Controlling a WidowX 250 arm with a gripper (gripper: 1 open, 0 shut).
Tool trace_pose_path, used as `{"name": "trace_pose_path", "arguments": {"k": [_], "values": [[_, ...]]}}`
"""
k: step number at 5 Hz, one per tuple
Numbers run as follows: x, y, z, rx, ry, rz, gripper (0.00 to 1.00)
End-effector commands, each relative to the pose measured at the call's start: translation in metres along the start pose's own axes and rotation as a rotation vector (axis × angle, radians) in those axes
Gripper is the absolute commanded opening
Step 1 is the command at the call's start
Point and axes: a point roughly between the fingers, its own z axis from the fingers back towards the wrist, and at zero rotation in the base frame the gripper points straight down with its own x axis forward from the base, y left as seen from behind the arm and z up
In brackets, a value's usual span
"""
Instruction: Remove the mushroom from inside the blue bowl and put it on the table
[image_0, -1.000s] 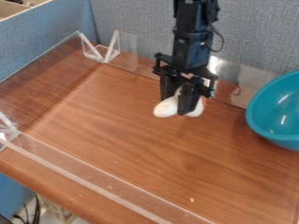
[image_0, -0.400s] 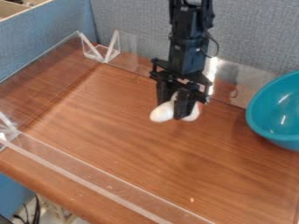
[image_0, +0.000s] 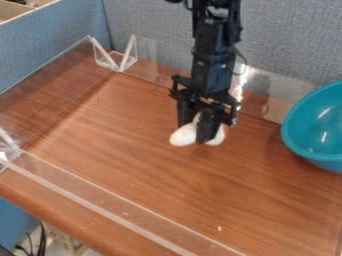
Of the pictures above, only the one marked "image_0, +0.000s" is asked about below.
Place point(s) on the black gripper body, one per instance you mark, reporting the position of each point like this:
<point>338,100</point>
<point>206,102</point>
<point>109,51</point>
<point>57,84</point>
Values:
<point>219,101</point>

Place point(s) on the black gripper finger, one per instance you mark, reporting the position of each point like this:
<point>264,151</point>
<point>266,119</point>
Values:
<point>187,110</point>
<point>208,128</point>

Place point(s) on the white plush mushroom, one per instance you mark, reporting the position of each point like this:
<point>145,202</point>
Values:
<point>184,135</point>

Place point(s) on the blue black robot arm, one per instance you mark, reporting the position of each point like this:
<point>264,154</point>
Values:
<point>216,32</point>

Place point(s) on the blue plastic bowl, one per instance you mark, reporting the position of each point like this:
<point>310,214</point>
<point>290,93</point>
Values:
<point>311,128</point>

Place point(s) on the clear acrylic back barrier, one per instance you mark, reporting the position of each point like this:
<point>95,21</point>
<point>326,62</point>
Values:
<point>270,93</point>

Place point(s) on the clear acrylic barrier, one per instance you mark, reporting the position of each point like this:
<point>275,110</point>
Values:
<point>164,232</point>
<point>40,100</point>
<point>270,93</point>

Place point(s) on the clear acrylic front barrier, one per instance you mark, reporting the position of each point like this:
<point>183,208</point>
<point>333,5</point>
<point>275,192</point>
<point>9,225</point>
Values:
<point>164,232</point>

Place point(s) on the clear acrylic left barrier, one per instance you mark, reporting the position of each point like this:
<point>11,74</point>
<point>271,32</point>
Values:
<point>40,100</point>

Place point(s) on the blue partition with wooden top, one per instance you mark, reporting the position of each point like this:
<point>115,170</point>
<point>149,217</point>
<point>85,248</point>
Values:
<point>39,35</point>

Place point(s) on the clear acrylic corner bracket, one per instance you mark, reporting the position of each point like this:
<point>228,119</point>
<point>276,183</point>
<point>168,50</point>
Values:
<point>113,60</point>

